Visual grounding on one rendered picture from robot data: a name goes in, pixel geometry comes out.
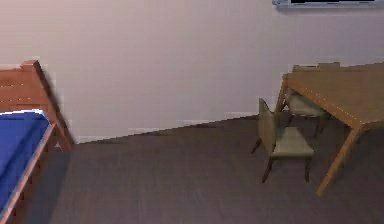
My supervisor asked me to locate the grey framed window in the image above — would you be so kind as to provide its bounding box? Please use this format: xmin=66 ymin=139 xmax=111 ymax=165
xmin=271 ymin=0 xmax=384 ymax=10

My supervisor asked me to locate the olive cushioned wooden chair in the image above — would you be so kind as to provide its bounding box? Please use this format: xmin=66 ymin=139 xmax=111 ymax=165
xmin=281 ymin=88 xmax=331 ymax=139
xmin=250 ymin=97 xmax=316 ymax=184

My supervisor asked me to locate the brown wooden bed blue mattress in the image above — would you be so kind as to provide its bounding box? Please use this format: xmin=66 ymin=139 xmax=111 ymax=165
xmin=0 ymin=59 xmax=75 ymax=224

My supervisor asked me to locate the brown wooden table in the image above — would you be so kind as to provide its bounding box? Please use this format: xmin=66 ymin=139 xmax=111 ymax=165
xmin=274 ymin=62 xmax=384 ymax=198

